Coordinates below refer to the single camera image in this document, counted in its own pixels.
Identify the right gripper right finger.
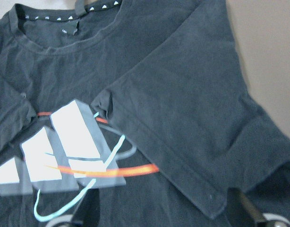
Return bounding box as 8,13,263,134
226,188,290,227

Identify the black printed t-shirt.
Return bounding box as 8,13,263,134
0,0,290,227

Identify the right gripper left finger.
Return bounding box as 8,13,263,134
48,208,100,227

